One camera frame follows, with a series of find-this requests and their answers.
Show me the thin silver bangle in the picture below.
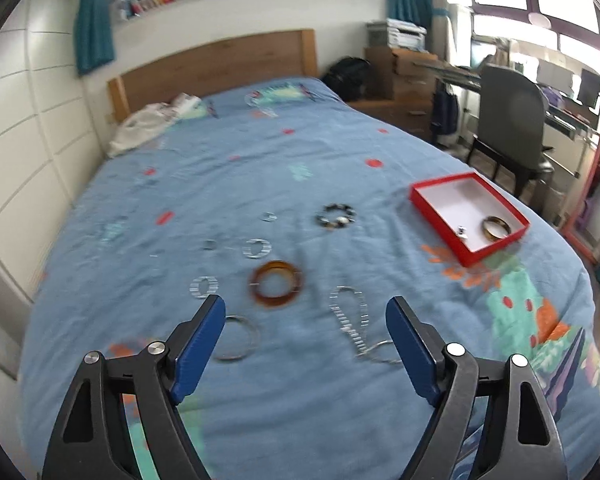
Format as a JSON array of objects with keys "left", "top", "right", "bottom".
[{"left": 214, "top": 315, "right": 262, "bottom": 362}]

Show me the black backpack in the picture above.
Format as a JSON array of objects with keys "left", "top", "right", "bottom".
[{"left": 322, "top": 56, "right": 373, "bottom": 102}]

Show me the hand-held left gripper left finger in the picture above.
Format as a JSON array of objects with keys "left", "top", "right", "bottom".
[{"left": 40, "top": 294, "right": 227, "bottom": 480}]

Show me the white printer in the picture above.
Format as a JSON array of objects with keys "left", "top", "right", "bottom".
[{"left": 367, "top": 19, "right": 428, "bottom": 51}]

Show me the dark brown bangle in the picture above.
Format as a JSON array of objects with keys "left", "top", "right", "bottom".
[{"left": 481, "top": 215, "right": 512, "bottom": 241}]

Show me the grey office chair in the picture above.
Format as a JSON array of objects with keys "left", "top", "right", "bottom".
[{"left": 467, "top": 64, "right": 556, "bottom": 196}]

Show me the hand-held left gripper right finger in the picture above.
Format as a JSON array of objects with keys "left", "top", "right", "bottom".
[{"left": 385, "top": 296, "right": 568, "bottom": 480}]

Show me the beaded bracelet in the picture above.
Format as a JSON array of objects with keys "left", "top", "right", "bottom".
[{"left": 316, "top": 203, "right": 357, "bottom": 229}]

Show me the blue printed blanket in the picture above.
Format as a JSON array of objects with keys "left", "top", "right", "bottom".
[{"left": 17, "top": 77, "right": 600, "bottom": 480}]

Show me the wooden drawer cabinet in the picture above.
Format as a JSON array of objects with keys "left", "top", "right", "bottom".
[{"left": 347, "top": 47, "right": 438, "bottom": 141}]

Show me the glass desk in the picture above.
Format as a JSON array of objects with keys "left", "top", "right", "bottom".
[{"left": 412, "top": 57, "right": 600, "bottom": 171}]

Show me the red box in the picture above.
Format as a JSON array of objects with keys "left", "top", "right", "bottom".
[{"left": 410, "top": 171, "right": 531, "bottom": 267}]

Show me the silver link watch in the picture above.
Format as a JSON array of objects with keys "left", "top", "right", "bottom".
[{"left": 340, "top": 317, "right": 406, "bottom": 365}]

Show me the twisted silver hoop earring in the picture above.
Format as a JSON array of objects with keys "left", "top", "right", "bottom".
[
  {"left": 242, "top": 238, "right": 272, "bottom": 260},
  {"left": 190, "top": 275, "right": 220, "bottom": 300}
]

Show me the rhinestone chain bracelet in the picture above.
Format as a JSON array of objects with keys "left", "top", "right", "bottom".
[{"left": 330, "top": 286, "right": 370, "bottom": 328}]

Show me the black monitor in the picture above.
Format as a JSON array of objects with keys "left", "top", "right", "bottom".
[{"left": 577, "top": 69, "right": 600, "bottom": 108}]

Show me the amber bangle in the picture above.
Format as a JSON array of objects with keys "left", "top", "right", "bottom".
[{"left": 249, "top": 260, "right": 306, "bottom": 309}]

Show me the wooden headboard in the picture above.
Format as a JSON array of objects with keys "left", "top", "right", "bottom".
[{"left": 107, "top": 29, "right": 318, "bottom": 123}]

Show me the white wardrobe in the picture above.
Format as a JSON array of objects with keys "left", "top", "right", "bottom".
[{"left": 0, "top": 0, "right": 106, "bottom": 386}]

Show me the white clothing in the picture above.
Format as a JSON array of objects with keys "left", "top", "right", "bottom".
[{"left": 107, "top": 92, "right": 203, "bottom": 158}]

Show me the dark blue bag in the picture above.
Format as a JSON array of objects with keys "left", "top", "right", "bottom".
[{"left": 432, "top": 85, "right": 461, "bottom": 136}]

